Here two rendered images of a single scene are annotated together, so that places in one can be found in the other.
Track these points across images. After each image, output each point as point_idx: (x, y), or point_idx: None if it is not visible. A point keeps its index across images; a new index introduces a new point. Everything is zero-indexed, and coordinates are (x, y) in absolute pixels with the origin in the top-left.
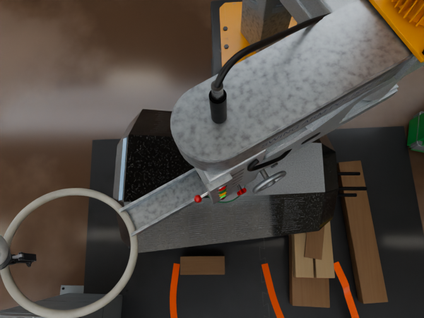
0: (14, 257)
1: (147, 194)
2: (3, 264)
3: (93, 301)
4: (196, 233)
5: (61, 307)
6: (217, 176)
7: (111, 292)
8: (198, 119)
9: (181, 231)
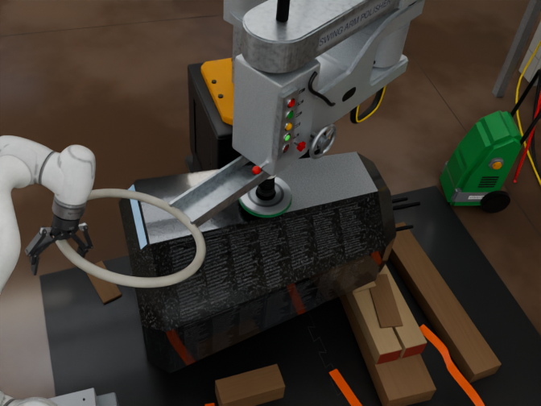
0: (79, 225)
1: (197, 184)
2: (83, 209)
3: None
4: (245, 278)
5: None
6: (287, 83)
7: (191, 264)
8: (266, 22)
9: (226, 279)
